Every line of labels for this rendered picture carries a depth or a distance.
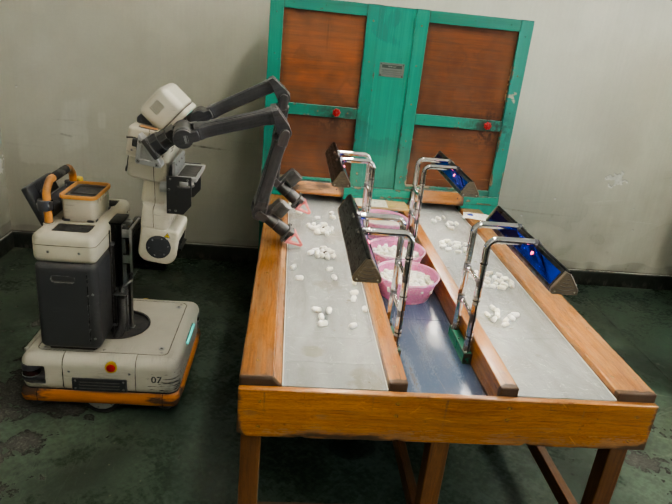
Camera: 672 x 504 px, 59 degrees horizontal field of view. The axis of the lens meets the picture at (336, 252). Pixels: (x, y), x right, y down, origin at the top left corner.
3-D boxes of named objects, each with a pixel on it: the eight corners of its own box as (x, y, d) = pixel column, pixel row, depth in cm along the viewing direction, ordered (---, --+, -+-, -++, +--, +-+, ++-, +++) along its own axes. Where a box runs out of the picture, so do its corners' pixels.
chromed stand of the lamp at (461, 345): (461, 363, 197) (487, 238, 181) (447, 334, 216) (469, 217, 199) (516, 366, 199) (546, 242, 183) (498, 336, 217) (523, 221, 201)
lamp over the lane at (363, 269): (352, 282, 161) (355, 257, 158) (337, 212, 218) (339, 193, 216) (381, 284, 162) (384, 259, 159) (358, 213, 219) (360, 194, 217)
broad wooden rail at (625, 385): (602, 444, 180) (619, 393, 173) (454, 237, 347) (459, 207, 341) (640, 445, 181) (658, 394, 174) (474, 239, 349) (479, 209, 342)
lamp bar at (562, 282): (550, 294, 166) (556, 270, 163) (484, 222, 224) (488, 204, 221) (577, 296, 167) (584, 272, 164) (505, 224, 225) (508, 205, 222)
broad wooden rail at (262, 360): (236, 431, 169) (238, 375, 163) (265, 224, 337) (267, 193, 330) (278, 432, 170) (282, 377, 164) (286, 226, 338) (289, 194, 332)
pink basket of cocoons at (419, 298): (376, 306, 231) (379, 284, 228) (368, 278, 256) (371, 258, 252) (442, 310, 234) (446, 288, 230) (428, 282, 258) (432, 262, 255)
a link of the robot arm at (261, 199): (276, 118, 236) (279, 129, 228) (289, 121, 238) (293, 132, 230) (248, 208, 258) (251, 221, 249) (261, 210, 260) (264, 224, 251)
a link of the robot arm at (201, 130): (283, 97, 232) (287, 107, 224) (289, 129, 240) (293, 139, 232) (169, 121, 228) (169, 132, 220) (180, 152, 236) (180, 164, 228)
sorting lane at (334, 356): (281, 392, 165) (282, 385, 164) (288, 202, 333) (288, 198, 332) (387, 396, 168) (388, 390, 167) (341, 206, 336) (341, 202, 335)
